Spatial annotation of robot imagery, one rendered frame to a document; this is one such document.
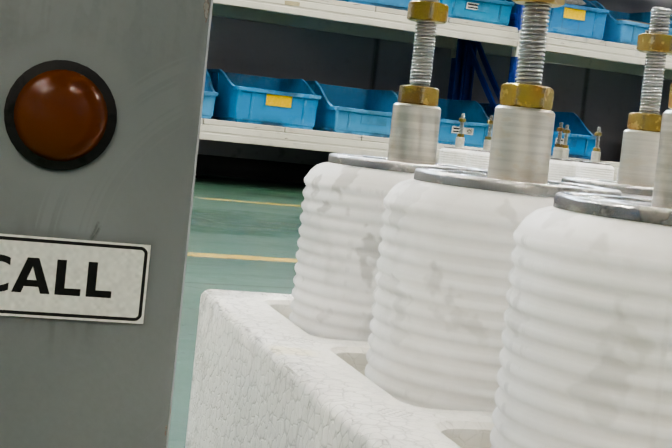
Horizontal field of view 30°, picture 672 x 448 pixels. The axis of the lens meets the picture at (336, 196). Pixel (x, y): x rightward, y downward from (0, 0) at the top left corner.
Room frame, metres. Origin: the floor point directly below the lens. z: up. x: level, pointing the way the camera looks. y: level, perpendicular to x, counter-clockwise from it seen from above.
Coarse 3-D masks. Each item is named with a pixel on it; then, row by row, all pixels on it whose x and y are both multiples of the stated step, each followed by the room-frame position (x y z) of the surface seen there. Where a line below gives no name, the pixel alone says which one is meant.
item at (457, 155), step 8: (464, 120) 3.11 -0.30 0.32; (456, 144) 3.11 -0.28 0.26; (440, 152) 3.11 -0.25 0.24; (448, 152) 3.08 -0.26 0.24; (456, 152) 3.07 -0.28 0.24; (464, 152) 3.08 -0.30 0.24; (440, 160) 3.10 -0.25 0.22; (448, 160) 3.08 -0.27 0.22; (456, 160) 3.07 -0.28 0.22; (464, 160) 3.08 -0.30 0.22
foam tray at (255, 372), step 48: (240, 336) 0.53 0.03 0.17; (288, 336) 0.51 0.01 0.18; (192, 384) 0.62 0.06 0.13; (240, 384) 0.52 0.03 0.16; (288, 384) 0.44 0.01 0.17; (336, 384) 0.42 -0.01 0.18; (192, 432) 0.61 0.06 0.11; (240, 432) 0.51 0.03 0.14; (288, 432) 0.44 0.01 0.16; (336, 432) 0.38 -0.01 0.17; (384, 432) 0.36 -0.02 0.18; (432, 432) 0.37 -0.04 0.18; (480, 432) 0.39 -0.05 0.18
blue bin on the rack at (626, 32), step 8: (600, 8) 5.90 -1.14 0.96; (608, 16) 5.82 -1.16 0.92; (616, 16) 6.27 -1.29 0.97; (624, 16) 6.29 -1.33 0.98; (632, 16) 6.27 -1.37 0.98; (640, 16) 6.21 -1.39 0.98; (648, 16) 6.15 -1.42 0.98; (608, 24) 5.84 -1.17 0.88; (616, 24) 5.78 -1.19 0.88; (624, 24) 5.73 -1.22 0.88; (632, 24) 5.74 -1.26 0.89; (640, 24) 5.75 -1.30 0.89; (648, 24) 5.77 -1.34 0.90; (608, 32) 5.83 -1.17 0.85; (616, 32) 5.77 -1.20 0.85; (624, 32) 5.74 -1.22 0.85; (632, 32) 5.75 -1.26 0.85; (640, 32) 5.77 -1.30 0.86; (608, 40) 5.83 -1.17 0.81; (616, 40) 5.77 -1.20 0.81; (624, 40) 5.74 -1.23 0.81; (632, 40) 5.76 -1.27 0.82
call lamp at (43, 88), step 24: (48, 72) 0.30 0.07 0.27; (72, 72) 0.31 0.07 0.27; (24, 96) 0.30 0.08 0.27; (48, 96) 0.30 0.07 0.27; (72, 96) 0.30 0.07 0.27; (96, 96) 0.31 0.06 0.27; (24, 120) 0.30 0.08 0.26; (48, 120) 0.30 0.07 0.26; (72, 120) 0.30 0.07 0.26; (96, 120) 0.31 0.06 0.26; (48, 144) 0.30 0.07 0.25; (72, 144) 0.30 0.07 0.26; (96, 144) 0.31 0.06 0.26
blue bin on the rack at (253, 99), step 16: (224, 80) 5.16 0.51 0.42; (240, 80) 5.50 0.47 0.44; (256, 80) 5.53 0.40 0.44; (272, 80) 5.56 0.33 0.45; (288, 80) 5.49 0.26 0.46; (304, 80) 5.34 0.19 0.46; (224, 96) 5.15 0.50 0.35; (240, 96) 5.01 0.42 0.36; (256, 96) 5.03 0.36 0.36; (272, 96) 5.06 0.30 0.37; (288, 96) 5.08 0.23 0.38; (304, 96) 5.11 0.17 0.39; (320, 96) 5.14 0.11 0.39; (224, 112) 5.14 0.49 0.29; (240, 112) 5.01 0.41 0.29; (256, 112) 5.04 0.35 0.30; (272, 112) 5.07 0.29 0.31; (288, 112) 5.09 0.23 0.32; (304, 112) 5.12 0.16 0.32; (304, 128) 5.14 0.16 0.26
